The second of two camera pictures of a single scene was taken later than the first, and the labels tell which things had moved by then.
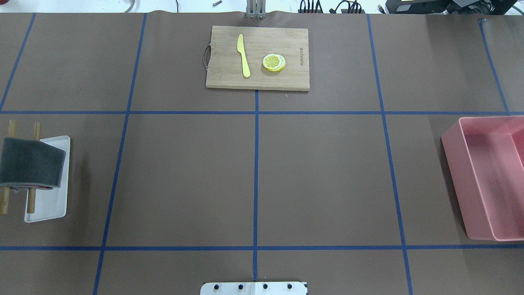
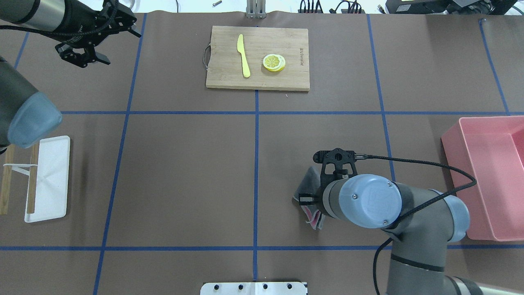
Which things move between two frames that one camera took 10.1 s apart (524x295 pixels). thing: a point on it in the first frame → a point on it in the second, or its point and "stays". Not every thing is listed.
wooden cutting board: x=225 y=69 stays
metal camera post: x=256 y=9 stays
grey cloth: x=30 y=164 → x=311 y=183
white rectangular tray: x=52 y=203 stays
